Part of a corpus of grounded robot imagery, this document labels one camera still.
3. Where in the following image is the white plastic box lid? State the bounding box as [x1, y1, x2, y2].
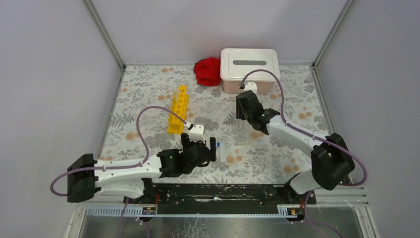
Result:
[220, 48, 280, 81]

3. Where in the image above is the yellow test tube rack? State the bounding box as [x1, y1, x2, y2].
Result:
[167, 85, 189, 134]

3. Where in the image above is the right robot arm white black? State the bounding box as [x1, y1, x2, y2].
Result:
[236, 91, 355, 204]

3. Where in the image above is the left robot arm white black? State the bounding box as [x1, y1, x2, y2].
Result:
[66, 133, 217, 204]

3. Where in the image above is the clear plastic container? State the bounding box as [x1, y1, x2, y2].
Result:
[233, 120, 254, 146]

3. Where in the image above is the red cloth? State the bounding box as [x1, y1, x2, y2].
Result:
[193, 58, 221, 87]

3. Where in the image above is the floral table mat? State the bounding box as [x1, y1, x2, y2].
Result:
[100, 65, 311, 184]

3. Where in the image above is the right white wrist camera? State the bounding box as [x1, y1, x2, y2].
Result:
[240, 82, 258, 94]

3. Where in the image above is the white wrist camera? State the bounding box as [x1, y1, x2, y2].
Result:
[185, 122, 206, 143]
[240, 82, 258, 94]

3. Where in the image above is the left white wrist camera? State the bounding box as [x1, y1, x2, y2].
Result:
[185, 122, 206, 143]

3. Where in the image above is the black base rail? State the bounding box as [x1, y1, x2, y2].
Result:
[123, 183, 316, 209]

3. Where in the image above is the white slotted cable duct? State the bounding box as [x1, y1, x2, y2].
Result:
[85, 205, 306, 218]

